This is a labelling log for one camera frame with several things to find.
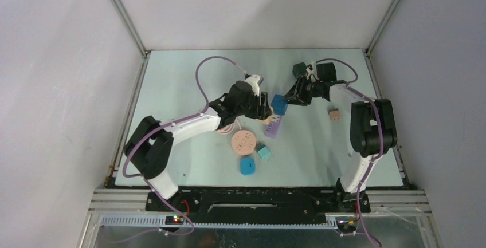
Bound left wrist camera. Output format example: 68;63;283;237
245;74;264;96

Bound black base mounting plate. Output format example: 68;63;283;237
145;186;371;224

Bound dark green cube socket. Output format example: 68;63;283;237
292;62;307;78

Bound beige cube socket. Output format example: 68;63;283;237
266;114;278;122

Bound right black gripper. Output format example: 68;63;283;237
283;76;322;108

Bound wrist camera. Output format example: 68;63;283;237
304;62;318;82
245;74;264;96

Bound pink coiled cable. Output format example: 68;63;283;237
215;119;242;136

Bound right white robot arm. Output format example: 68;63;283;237
283;58;398;212

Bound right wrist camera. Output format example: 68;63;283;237
304;62;318;82

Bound dark blue cube socket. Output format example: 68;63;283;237
271;93;288;116

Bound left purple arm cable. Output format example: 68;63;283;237
121;56;249;238

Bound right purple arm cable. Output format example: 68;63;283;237
315;58;382;247

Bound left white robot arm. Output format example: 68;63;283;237
122;80;272;212

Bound round pink power strip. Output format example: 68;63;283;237
231;130;257;156

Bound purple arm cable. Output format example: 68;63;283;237
315;58;382;247
121;56;249;238

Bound teal small cube adapter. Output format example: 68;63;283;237
256;145;271;160

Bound grey cable duct rail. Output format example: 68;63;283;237
100;214;338;230

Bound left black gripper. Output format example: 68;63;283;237
235;90;272;121

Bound light blue flat adapter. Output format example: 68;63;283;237
240;156;256;175

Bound purple power strip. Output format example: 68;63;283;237
264;115;282;139

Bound small pink plug adapter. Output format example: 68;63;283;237
328;108;342;121

